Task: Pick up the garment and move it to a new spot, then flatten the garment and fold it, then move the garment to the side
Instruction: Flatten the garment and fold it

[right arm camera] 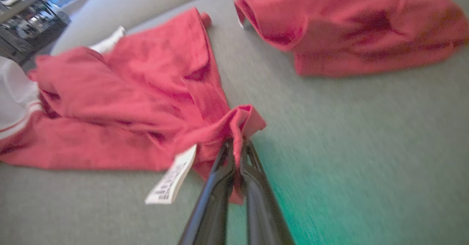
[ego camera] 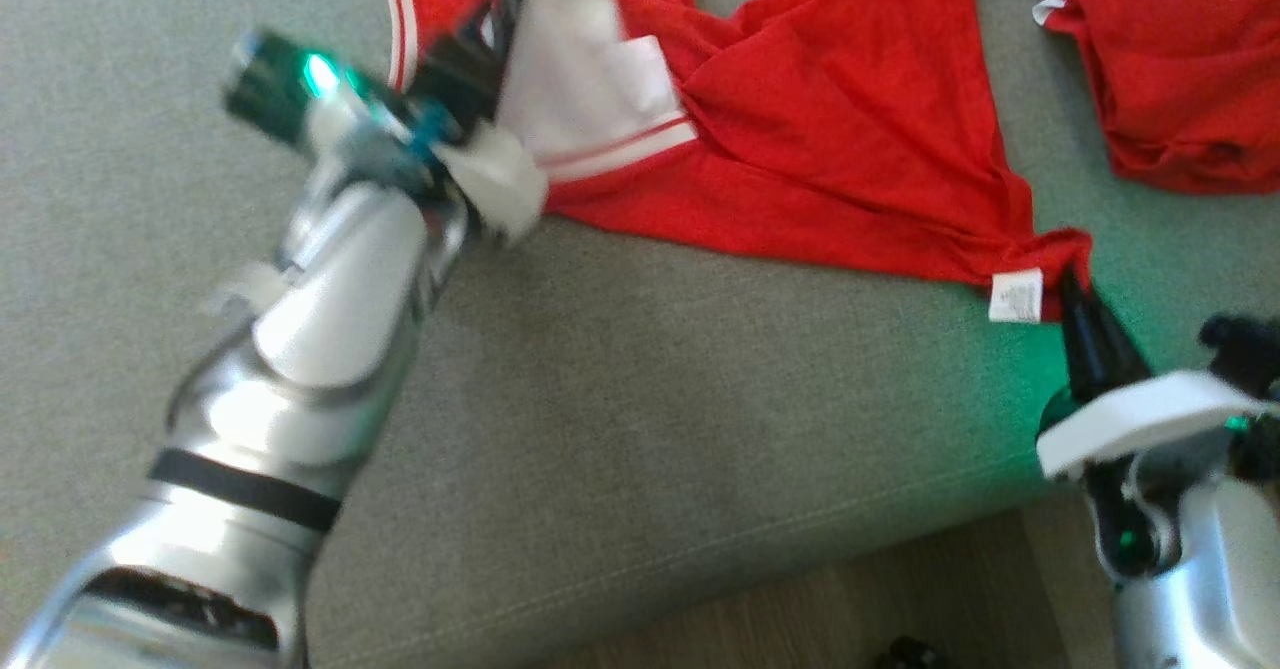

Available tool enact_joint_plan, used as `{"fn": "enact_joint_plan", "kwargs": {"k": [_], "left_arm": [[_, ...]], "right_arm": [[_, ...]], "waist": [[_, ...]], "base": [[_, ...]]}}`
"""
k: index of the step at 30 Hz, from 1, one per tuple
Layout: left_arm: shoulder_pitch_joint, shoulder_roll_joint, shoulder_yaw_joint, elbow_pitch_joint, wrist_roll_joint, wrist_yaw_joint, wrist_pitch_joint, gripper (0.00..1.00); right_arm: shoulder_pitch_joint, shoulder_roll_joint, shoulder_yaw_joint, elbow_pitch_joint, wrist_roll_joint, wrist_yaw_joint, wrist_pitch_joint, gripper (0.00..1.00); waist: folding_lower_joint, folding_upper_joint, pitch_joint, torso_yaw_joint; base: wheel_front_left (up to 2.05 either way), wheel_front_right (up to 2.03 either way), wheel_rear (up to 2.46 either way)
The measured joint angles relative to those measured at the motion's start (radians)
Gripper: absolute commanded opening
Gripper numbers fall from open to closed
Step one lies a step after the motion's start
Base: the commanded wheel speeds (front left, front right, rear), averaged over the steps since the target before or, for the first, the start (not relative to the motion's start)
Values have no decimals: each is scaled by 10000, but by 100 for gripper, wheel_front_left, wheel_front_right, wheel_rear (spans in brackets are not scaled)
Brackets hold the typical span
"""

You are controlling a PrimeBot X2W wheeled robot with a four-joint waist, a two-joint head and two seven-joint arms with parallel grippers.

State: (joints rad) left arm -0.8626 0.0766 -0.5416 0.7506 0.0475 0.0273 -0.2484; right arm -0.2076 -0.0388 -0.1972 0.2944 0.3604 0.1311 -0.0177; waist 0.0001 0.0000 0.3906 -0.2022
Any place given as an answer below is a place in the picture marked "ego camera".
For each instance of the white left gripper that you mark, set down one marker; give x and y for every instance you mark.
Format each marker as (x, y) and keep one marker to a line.
(500, 189)

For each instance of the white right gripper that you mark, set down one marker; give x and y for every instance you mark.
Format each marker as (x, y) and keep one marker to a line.
(1130, 414)

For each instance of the red sports shorts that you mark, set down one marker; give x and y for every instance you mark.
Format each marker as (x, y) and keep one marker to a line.
(1180, 69)

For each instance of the red white basketball jersey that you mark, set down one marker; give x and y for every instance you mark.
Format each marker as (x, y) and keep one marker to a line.
(840, 119)

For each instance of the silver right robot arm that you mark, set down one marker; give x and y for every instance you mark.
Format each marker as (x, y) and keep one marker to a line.
(1220, 569)

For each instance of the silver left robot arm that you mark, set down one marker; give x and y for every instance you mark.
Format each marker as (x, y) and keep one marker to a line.
(330, 319)

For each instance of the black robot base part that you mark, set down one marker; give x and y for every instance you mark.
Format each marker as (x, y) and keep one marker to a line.
(910, 654)

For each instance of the large grey sofa seat cushion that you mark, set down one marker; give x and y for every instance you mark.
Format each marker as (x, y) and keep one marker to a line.
(700, 399)

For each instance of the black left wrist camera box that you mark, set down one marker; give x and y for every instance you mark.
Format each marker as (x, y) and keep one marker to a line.
(460, 74)

